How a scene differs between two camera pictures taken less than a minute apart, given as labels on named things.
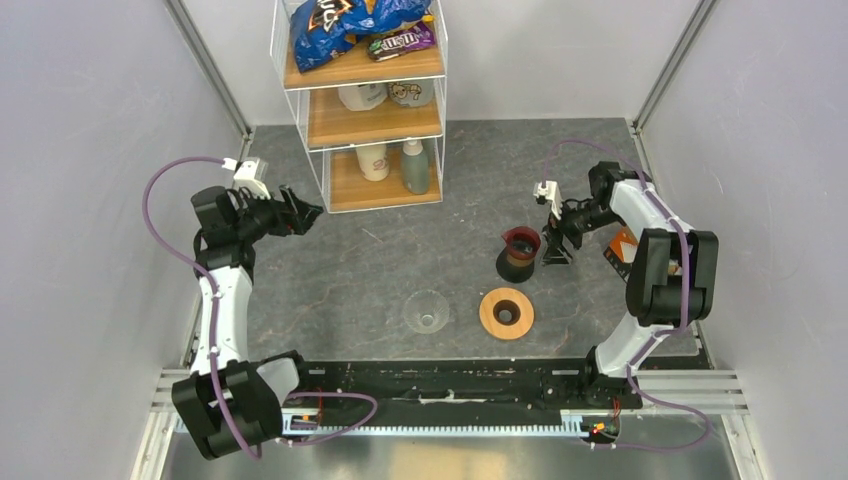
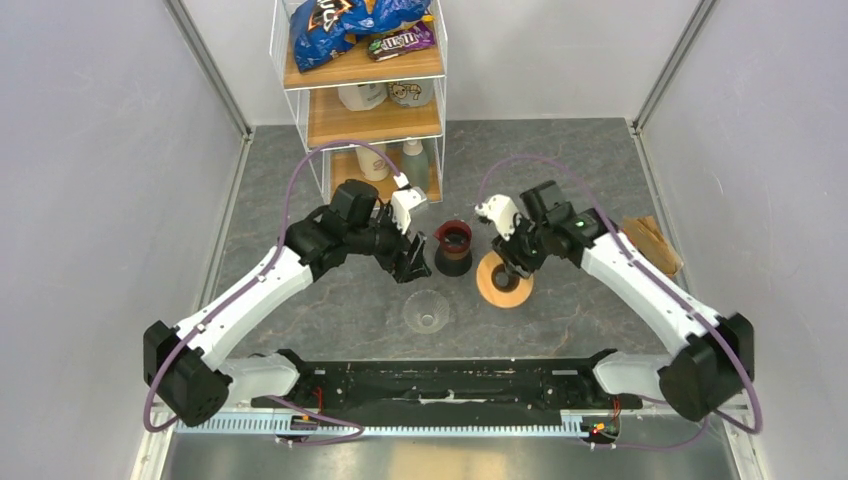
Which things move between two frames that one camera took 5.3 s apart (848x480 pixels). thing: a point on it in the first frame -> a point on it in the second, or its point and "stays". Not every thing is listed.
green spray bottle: (415, 168) stays
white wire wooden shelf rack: (370, 78) stays
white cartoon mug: (412, 94) stays
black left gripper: (284, 218) -> (396, 261)
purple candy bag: (385, 48) stays
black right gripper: (555, 253) -> (512, 258)
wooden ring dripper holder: (517, 303) -> (500, 286)
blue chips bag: (323, 29) stays
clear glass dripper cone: (427, 312) stays
